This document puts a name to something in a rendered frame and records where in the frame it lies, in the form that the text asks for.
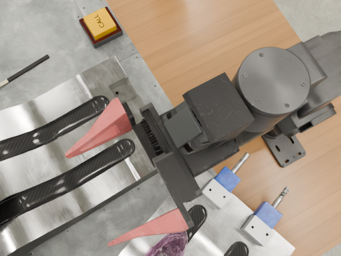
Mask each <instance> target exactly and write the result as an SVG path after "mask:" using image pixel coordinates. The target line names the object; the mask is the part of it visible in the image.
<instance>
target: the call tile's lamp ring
mask: <svg viewBox="0 0 341 256"><path fill-rule="evenodd" d="M105 9H106V10H107V12H108V13H109V15H110V17H111V18H112V20H113V21H114V23H115V24H116V26H117V28H118V30H116V31H114V32H112V33H110V34H108V35H106V36H104V37H102V38H100V39H98V40H96V41H95V40H94V38H93V37H92V35H91V33H90V32H89V30H88V28H87V27H86V25H85V24H84V22H83V20H84V19H83V18H82V19H80V20H79V21H80V22H81V24H82V26H83V27H84V29H85V31H86V32H87V34H88V35H89V37H90V39H91V41H92V42H93V44H96V43H98V42H100V41H102V40H104V39H106V38H108V37H110V36H112V35H114V34H116V33H118V32H120V31H122V29H121V28H120V26H119V25H118V23H117V21H116V20H115V18H114V17H113V15H112V14H111V12H110V10H109V9H108V7H105Z"/></svg>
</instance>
